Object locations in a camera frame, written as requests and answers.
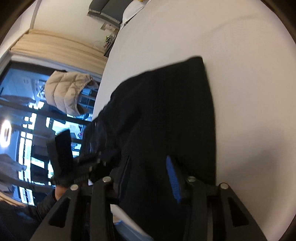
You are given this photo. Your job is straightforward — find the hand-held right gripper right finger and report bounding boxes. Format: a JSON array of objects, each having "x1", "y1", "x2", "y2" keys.
[{"x1": 166, "y1": 156, "x2": 266, "y2": 241}]

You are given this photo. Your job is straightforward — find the bed with white sheet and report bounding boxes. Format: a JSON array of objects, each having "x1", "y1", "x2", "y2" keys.
[{"x1": 91, "y1": 0, "x2": 296, "y2": 241}]

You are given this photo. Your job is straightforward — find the person's left hand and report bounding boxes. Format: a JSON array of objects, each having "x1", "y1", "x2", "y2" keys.
[{"x1": 55, "y1": 184, "x2": 71, "y2": 201}]

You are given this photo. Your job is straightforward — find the black pants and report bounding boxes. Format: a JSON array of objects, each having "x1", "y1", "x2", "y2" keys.
[{"x1": 80, "y1": 56, "x2": 216, "y2": 241}]

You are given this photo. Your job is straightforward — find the beige puffer jacket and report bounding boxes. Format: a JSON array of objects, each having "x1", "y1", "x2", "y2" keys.
[{"x1": 45, "y1": 71, "x2": 99, "y2": 116}]

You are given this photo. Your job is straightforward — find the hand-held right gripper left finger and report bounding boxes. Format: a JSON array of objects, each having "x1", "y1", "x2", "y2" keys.
[{"x1": 30, "y1": 177, "x2": 121, "y2": 241}]

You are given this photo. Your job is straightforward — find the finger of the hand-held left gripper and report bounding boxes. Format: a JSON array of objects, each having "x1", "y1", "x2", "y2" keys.
[
  {"x1": 46, "y1": 129, "x2": 75, "y2": 182},
  {"x1": 80, "y1": 120, "x2": 103, "y2": 159}
]

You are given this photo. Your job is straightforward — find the large window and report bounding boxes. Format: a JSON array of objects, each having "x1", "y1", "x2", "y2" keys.
[{"x1": 0, "y1": 60, "x2": 100, "y2": 207}]

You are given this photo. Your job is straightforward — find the grey nightstand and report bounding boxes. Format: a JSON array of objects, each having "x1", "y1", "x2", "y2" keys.
[{"x1": 103, "y1": 40, "x2": 116, "y2": 57}]

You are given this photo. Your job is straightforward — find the beige curtain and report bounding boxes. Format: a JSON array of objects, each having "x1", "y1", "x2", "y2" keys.
[{"x1": 10, "y1": 29, "x2": 108, "y2": 76}]

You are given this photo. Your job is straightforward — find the person's left forearm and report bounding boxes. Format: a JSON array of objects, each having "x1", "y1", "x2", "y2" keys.
[{"x1": 0, "y1": 192, "x2": 58, "y2": 241}]

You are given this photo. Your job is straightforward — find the white pillow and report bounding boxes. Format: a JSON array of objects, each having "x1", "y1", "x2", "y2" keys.
[{"x1": 120, "y1": 0, "x2": 148, "y2": 24}]

